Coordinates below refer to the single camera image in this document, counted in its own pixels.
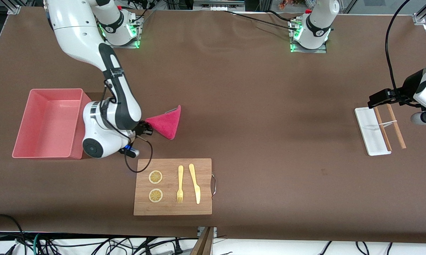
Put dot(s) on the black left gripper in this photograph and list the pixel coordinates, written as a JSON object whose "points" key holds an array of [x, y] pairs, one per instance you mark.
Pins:
{"points": [[397, 95]]}

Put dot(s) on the wooden plank piece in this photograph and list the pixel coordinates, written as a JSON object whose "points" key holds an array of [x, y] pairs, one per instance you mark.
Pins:
{"points": [[203, 244]]}

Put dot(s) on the brown wooden rod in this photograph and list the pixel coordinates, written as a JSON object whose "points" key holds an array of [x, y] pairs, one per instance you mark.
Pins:
{"points": [[395, 124], [382, 127]]}

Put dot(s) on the white band on rods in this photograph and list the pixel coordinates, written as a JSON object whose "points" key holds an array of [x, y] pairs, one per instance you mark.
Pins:
{"points": [[388, 123]]}

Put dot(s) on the lemon slice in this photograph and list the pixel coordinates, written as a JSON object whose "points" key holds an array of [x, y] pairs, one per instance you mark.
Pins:
{"points": [[155, 195], [155, 177]]}

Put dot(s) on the pink and grey cloth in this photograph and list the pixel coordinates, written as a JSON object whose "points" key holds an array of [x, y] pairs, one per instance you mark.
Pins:
{"points": [[167, 122]]}

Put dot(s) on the yellow plastic knife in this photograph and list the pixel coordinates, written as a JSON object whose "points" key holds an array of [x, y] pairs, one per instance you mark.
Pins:
{"points": [[195, 184]]}

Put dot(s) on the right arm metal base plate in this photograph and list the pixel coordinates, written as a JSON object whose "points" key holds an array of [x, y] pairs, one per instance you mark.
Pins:
{"points": [[128, 45]]}

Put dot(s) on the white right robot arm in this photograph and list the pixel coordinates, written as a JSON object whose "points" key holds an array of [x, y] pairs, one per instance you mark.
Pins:
{"points": [[75, 32]]}

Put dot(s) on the wooden cutting board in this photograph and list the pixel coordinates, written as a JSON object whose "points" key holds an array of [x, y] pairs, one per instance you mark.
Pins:
{"points": [[170, 209]]}

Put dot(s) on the yellow plastic fork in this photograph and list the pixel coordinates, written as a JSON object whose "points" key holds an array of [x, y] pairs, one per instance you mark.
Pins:
{"points": [[180, 177]]}

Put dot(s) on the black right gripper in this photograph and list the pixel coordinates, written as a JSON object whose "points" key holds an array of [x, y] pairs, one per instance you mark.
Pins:
{"points": [[140, 128]]}

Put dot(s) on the grey power strip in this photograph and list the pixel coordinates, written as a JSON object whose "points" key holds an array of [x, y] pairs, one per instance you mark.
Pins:
{"points": [[218, 5]]}

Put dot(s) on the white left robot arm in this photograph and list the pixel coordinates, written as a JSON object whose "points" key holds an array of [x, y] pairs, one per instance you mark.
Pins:
{"points": [[319, 21]]}

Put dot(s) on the pink plastic bin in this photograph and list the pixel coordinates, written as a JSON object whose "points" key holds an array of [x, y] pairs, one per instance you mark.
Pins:
{"points": [[46, 124]]}

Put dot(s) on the white rack base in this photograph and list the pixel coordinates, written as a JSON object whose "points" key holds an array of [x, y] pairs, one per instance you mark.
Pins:
{"points": [[367, 127]]}

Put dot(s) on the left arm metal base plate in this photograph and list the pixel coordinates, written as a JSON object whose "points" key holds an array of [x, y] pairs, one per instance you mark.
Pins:
{"points": [[322, 50]]}

